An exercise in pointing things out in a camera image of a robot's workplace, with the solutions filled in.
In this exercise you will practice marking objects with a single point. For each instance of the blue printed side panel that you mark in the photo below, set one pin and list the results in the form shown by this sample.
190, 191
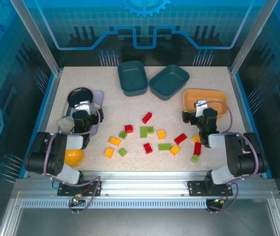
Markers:
277, 61
2, 73

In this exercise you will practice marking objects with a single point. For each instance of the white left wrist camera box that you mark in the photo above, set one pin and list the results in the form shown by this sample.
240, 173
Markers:
84, 107

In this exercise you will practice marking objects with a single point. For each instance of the long green lego brick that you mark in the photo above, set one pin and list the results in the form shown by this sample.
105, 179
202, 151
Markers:
164, 147
143, 132

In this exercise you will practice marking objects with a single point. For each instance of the aluminium frame rail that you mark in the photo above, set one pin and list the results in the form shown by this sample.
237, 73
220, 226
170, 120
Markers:
142, 184

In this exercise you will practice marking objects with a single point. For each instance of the black round plate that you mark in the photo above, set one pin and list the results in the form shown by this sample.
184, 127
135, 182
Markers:
78, 96

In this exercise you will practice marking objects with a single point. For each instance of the red lego brick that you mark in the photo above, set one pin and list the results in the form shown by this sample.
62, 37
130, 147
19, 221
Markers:
148, 148
180, 138
129, 128
147, 117
197, 148

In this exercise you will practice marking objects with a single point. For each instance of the teal plastic container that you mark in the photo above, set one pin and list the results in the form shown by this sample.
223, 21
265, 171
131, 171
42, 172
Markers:
132, 76
169, 81

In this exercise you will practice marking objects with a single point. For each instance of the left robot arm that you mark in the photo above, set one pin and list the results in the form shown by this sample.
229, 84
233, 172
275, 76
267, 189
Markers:
56, 150

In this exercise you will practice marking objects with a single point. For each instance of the small green lego brick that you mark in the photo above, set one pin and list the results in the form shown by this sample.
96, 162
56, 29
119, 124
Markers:
194, 158
122, 152
150, 129
123, 134

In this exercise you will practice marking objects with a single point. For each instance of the blue printed wide panel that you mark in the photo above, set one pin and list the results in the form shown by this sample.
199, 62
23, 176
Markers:
139, 24

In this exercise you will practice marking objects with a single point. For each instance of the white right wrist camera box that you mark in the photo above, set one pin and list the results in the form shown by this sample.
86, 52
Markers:
200, 108

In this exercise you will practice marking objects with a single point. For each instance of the orange lego brick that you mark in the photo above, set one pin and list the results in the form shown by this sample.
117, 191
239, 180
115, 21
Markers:
161, 134
175, 150
109, 152
114, 140
196, 138

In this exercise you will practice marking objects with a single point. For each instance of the small connector with green light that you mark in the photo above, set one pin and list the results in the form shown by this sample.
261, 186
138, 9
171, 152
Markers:
219, 201
76, 200

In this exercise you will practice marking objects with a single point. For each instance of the slotted metal strip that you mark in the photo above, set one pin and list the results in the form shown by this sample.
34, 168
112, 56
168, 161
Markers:
130, 204

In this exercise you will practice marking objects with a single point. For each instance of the table side rail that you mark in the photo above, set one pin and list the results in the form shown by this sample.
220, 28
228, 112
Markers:
237, 93
52, 93

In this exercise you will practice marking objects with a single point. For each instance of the orange plastic container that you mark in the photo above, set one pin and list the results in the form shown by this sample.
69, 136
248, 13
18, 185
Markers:
213, 98

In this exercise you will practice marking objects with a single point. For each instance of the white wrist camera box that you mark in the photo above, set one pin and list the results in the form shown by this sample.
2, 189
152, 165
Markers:
200, 108
84, 107

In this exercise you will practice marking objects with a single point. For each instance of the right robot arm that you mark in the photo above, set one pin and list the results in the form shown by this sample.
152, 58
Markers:
235, 152

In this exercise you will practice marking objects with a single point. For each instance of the beige cloth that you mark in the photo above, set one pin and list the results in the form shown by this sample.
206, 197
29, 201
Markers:
64, 123

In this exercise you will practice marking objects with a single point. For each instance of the aluminium frame post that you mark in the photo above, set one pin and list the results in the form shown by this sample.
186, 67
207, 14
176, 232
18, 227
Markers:
246, 37
39, 37

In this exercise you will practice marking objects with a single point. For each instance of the yellow bowl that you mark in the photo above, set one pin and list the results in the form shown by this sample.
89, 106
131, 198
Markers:
74, 157

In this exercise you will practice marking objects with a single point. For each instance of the lavender plastic tray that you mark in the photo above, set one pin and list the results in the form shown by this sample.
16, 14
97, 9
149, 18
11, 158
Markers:
98, 97

